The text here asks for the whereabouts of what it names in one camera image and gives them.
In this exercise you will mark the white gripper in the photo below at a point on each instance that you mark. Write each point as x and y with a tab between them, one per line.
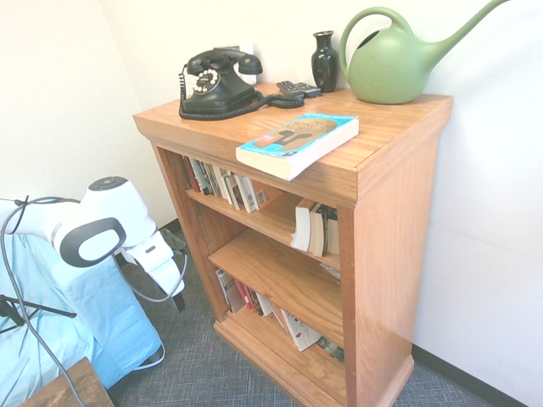
159	263

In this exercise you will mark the teal paperback book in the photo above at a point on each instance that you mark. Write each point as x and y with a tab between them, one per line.
297	142

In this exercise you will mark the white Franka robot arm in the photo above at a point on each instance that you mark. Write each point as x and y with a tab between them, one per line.
102	207

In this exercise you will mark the white and grey book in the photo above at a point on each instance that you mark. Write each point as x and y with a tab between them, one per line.
229	290

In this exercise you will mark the light blue cloth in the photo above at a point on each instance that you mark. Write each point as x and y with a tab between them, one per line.
106	330

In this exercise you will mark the plain white book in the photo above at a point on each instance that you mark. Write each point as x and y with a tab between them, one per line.
265	306

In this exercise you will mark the thin orange book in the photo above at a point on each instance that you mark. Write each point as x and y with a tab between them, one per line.
279	318

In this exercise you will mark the grey cover book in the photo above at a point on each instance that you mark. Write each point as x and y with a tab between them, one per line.
235	193

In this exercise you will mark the white cover book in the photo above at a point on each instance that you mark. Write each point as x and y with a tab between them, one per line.
224	186

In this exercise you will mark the white book with red print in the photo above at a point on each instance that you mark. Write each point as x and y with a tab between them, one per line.
301	332

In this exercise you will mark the white and dark spine book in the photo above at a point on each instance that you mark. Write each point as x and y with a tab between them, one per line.
199	176

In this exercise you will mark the dark red spine book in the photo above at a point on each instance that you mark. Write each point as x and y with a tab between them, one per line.
191	174

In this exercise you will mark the small wooden table corner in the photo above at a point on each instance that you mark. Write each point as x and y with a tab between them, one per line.
72	388

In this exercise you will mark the black tripod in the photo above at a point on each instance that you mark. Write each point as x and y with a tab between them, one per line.
38	307

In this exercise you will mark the orange book with barcode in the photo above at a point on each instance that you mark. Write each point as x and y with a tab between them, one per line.
269	194

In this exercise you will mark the thick white-paged book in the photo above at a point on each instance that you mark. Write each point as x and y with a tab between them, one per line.
302	226

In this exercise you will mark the tan-paged book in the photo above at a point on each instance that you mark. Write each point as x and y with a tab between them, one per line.
318	233

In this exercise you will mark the grey magazine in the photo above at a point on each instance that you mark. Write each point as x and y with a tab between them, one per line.
333	271

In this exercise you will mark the dark flat book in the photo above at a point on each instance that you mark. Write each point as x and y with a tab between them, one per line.
333	349

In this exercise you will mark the dark cover book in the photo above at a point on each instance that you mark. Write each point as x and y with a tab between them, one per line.
333	233

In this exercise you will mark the black rotary telephone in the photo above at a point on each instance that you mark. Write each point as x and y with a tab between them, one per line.
220	91

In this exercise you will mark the wooden bookshelf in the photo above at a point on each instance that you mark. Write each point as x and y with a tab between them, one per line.
382	212

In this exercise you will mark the black remote control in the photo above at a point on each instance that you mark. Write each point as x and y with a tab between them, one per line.
309	89
290	88

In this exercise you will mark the black telephone handset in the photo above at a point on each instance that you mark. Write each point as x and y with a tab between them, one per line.
225	57

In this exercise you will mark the black glossy vase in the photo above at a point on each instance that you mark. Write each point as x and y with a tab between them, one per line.
324	63

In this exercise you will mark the green plastic watering can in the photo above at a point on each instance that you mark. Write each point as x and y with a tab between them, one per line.
386	68

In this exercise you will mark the white wall plate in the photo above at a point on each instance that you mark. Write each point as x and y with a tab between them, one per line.
249	47

